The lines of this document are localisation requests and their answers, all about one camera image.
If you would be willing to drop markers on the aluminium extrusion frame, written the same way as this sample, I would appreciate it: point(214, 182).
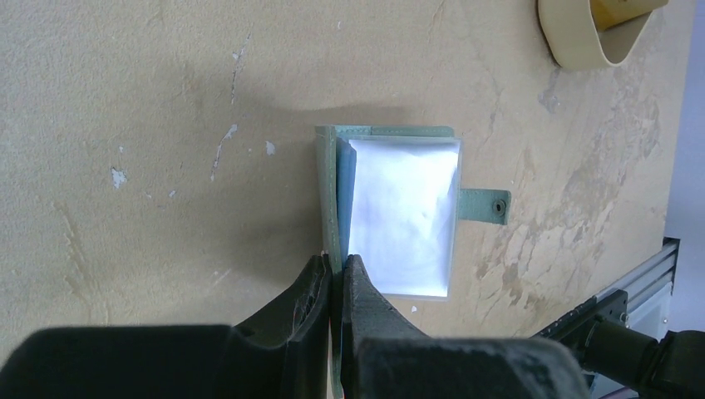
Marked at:
point(649, 289)

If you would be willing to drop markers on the beige oval card tray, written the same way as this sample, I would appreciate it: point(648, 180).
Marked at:
point(574, 42)

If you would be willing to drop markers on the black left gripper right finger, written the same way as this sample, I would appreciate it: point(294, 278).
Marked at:
point(386, 356)

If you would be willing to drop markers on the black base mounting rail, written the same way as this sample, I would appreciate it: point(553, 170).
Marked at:
point(571, 329)

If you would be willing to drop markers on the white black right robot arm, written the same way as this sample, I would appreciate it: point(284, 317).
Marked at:
point(672, 367)

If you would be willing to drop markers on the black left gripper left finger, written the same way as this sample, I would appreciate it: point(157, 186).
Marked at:
point(281, 351)

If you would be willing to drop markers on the green leather card holder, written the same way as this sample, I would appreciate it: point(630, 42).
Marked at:
point(392, 195)

